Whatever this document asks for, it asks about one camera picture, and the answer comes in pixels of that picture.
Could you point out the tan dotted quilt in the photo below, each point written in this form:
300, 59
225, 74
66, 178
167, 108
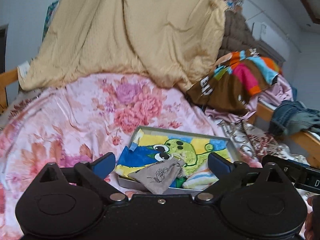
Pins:
173, 42

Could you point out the teal patterned wall hanging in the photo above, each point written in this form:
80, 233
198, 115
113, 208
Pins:
49, 16

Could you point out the striped pastel small towel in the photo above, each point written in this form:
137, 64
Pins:
200, 180

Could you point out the brown multicolour striped garment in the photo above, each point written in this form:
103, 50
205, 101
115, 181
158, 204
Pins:
235, 79

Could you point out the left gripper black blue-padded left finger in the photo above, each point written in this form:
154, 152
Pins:
92, 176

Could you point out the grey shallow cardboard box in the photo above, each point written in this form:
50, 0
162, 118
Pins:
133, 184

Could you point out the grey drawstring pouch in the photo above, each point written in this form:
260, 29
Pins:
158, 176

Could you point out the cartoon frog towel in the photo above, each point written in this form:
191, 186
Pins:
147, 149

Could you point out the beige damask bed sheet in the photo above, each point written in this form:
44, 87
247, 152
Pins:
255, 143

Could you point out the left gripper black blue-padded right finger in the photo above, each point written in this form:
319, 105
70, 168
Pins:
230, 177

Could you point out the blue denim jeans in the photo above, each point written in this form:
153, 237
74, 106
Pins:
291, 117

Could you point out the pink floral bedspread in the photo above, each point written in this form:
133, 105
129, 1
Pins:
83, 121

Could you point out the white wall air conditioner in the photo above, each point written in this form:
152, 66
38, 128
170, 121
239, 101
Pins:
270, 42

